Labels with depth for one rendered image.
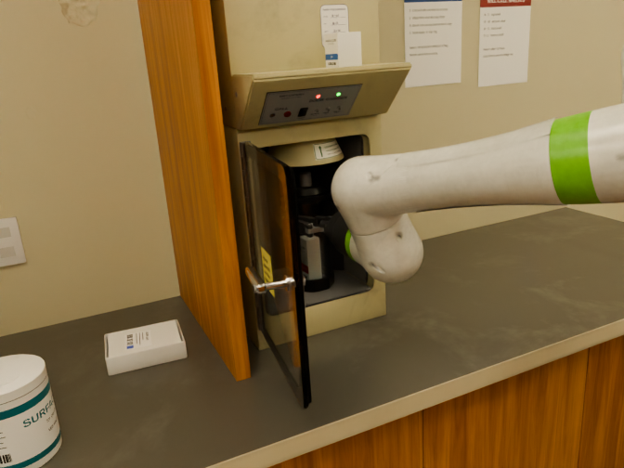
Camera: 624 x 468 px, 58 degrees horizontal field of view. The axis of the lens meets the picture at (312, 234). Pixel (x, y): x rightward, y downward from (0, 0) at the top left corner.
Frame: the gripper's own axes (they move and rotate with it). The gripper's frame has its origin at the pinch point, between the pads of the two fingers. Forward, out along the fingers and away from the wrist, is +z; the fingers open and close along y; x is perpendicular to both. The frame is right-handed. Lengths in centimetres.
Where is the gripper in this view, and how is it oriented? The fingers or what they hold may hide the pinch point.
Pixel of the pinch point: (307, 211)
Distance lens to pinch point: 128.3
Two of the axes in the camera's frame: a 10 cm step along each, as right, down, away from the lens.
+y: -9.0, 1.8, -3.9
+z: -4.3, -2.4, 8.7
